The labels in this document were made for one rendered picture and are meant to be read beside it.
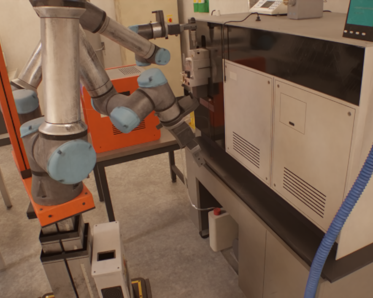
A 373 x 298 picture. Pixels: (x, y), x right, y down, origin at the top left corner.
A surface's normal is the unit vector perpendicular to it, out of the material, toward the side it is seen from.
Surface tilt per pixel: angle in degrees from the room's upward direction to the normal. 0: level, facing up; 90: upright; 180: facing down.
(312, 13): 90
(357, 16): 80
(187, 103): 24
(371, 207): 90
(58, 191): 72
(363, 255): 0
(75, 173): 98
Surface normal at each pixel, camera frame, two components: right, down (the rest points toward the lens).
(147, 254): -0.07, -0.91
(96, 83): 0.34, 0.50
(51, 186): 0.22, 0.10
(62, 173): 0.66, 0.39
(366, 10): -0.92, 0.06
